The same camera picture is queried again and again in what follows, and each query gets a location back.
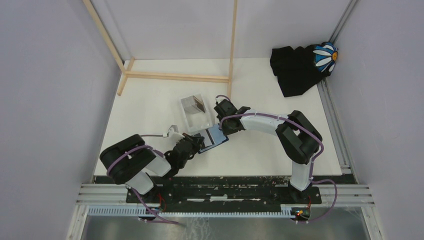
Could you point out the black cloth with daisy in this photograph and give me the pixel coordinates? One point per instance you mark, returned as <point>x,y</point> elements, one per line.
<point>299,69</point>

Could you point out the wooden frame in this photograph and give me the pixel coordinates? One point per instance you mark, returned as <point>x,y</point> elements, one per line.
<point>127,71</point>

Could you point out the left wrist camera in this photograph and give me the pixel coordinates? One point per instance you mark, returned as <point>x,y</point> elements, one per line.
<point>173,133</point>

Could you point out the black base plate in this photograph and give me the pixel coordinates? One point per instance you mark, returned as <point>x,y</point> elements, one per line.
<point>227,194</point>

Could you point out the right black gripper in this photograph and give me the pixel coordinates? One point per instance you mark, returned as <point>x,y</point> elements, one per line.
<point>227,131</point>

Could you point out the silver credit card stack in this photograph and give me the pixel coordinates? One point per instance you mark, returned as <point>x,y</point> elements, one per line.
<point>192,105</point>

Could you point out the silver white credit card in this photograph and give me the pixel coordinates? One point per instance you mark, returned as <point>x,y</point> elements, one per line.
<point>208,139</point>

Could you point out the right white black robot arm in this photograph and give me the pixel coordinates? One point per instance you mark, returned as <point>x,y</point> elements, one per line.
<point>301,141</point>

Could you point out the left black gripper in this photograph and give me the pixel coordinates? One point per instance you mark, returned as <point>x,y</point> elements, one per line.
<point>197,142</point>

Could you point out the blue leather card holder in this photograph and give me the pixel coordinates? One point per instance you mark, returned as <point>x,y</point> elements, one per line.
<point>218,137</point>

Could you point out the white slotted cable duct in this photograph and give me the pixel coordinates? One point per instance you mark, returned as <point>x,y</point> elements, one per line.
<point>138,210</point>

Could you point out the clear plastic card box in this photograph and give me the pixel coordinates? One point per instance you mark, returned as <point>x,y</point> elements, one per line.
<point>199,121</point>

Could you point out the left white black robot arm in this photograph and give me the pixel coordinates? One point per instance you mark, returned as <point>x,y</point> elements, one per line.
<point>127,160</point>

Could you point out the aluminium rail frame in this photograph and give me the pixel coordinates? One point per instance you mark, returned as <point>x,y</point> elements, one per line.
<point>150,107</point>

